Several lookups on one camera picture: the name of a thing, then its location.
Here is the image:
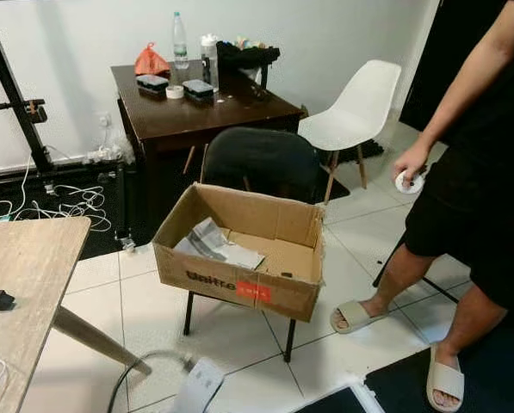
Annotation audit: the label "person right hand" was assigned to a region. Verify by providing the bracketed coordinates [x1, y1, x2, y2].
[390, 142, 430, 186]

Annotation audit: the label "white round object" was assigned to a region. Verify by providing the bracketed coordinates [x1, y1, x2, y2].
[395, 170, 425, 195]

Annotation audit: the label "white plastic chair wooden legs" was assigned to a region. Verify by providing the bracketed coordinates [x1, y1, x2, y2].
[298, 59, 403, 205]

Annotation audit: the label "person torso in black clothes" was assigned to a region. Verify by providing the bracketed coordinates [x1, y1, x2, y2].
[403, 34, 514, 311]

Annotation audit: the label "person right leg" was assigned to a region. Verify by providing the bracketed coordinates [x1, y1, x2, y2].
[360, 241, 438, 317]

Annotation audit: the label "person leg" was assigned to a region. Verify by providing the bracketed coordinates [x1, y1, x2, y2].
[433, 284, 509, 367]
[360, 241, 438, 317]

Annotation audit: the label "black door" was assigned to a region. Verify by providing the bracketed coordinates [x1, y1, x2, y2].
[400, 0, 509, 145]

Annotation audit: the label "black metal floor bar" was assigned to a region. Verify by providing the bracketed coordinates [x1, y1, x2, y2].
[373, 239, 461, 304]

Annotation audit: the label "black chair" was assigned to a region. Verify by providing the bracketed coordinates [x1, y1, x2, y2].
[182, 126, 323, 363]

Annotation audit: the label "beige slipper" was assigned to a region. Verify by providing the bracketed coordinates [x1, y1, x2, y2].
[425, 342, 466, 413]
[329, 299, 391, 335]

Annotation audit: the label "person left leg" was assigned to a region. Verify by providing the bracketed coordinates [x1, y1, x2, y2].
[433, 284, 509, 367]

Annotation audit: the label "black basket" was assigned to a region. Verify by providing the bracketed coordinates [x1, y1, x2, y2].
[215, 39, 282, 71]

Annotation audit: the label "dark brown wooden desk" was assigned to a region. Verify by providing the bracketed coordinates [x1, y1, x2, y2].
[110, 60, 307, 229]

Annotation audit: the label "brown cardboard box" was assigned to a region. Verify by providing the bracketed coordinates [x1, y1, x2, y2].
[152, 182, 326, 324]

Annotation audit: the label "crumpled printed paper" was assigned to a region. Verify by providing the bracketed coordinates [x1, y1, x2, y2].
[174, 217, 266, 270]

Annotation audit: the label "clear bottle with white cap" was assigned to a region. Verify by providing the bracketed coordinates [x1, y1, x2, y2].
[200, 34, 220, 92]

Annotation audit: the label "small black box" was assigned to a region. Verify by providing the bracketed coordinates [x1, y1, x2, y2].
[135, 74, 170, 95]
[182, 79, 216, 103]

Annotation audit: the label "plain dark floor mat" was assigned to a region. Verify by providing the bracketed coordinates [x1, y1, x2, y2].
[364, 320, 514, 413]

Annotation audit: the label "black mat with white border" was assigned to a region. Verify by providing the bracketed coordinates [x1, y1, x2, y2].
[293, 379, 380, 413]

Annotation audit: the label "tall clear water bottle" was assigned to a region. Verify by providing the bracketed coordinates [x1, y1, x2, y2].
[171, 11, 189, 71]

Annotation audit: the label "orange plastic bag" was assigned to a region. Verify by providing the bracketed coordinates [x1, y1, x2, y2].
[134, 42, 171, 77]

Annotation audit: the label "white power strip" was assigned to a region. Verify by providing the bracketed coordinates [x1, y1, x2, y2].
[84, 145, 124, 164]

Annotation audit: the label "light wooden table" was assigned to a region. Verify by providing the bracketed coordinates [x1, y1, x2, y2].
[0, 216, 154, 413]

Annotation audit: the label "black metal stand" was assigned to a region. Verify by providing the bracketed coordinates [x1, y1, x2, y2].
[0, 0, 124, 183]

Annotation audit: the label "tangled white floor cable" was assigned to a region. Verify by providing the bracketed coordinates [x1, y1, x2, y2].
[0, 155, 113, 235]

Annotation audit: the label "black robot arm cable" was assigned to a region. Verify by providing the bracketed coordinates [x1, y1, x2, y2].
[108, 348, 193, 413]

